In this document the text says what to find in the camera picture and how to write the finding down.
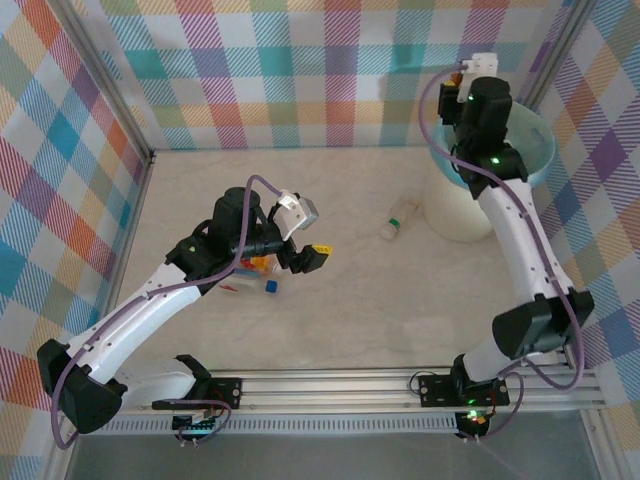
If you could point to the clear bottle, blue cap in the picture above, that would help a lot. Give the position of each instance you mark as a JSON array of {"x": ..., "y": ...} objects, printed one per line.
[{"x": 255, "y": 285}]

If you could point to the left controller board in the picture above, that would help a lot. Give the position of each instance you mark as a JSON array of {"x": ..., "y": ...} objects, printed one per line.
[{"x": 197, "y": 426}]

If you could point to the light blue bowl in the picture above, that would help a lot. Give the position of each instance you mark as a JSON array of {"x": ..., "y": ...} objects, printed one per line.
[{"x": 537, "y": 145}]

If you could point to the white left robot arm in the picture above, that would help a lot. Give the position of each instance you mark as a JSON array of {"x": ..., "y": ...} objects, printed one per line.
[{"x": 130, "y": 315}]

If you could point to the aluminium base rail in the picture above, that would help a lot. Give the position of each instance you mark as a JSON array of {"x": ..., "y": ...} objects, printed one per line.
[{"x": 325, "y": 387}]

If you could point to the aluminium frame post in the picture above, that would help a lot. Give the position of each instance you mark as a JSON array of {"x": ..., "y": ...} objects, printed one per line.
[
  {"x": 557, "y": 50},
  {"x": 107, "y": 85}
]

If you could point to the clear bottle, red script label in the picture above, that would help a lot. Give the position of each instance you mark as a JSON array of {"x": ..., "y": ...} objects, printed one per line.
[{"x": 230, "y": 288}]

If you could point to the white ribbed plastic bin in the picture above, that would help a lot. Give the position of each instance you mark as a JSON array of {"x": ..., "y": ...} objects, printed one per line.
[{"x": 450, "y": 215}]

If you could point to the right controller board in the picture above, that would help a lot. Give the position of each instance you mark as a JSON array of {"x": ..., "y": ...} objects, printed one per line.
[{"x": 472, "y": 419}]

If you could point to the orange juice fruit-print bottle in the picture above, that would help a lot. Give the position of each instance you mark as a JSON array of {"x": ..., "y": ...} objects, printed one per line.
[{"x": 259, "y": 264}]

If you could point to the controller board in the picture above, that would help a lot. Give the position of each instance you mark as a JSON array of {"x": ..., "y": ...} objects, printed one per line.
[
  {"x": 197, "y": 426},
  {"x": 472, "y": 419}
]

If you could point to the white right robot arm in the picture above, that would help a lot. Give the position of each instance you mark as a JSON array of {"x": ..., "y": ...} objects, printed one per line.
[{"x": 520, "y": 240}]

